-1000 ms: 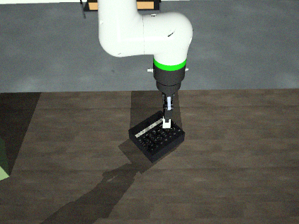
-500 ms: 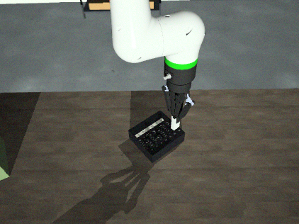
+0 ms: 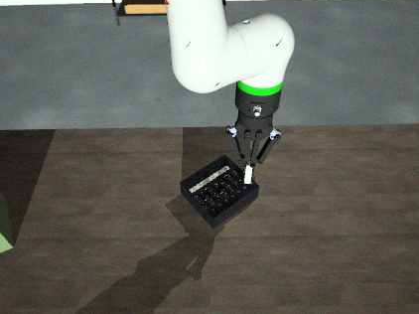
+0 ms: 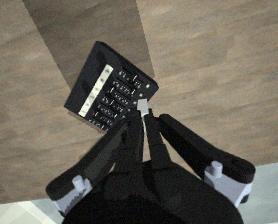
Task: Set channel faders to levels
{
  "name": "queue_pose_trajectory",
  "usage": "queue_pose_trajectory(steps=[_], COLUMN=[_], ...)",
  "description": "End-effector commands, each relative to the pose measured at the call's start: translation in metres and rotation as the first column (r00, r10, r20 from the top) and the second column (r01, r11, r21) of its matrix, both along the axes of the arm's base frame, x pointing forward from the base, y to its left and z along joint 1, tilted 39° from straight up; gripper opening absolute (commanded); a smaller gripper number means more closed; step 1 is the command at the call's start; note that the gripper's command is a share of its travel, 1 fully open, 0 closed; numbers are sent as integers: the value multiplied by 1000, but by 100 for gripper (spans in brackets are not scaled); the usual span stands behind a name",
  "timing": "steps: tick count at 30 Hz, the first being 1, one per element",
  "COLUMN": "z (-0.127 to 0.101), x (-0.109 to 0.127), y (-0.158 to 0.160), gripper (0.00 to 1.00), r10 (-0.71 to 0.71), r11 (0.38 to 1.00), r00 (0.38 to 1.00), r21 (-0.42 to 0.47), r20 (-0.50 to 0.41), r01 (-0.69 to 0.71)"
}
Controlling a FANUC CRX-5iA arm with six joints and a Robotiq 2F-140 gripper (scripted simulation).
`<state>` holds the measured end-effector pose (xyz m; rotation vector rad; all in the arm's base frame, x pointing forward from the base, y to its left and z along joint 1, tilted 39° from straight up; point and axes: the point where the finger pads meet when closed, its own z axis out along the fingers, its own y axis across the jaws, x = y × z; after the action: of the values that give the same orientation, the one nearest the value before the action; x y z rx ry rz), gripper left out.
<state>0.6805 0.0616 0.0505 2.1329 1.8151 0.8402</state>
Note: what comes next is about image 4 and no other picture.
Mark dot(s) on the black lighting desk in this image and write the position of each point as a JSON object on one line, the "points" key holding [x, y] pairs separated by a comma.
{"points": [[105, 69]]}

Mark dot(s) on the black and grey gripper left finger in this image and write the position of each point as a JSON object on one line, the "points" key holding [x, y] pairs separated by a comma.
{"points": [[123, 145]]}

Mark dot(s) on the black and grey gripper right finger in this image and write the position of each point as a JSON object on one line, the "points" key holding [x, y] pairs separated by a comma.
{"points": [[230, 175]]}

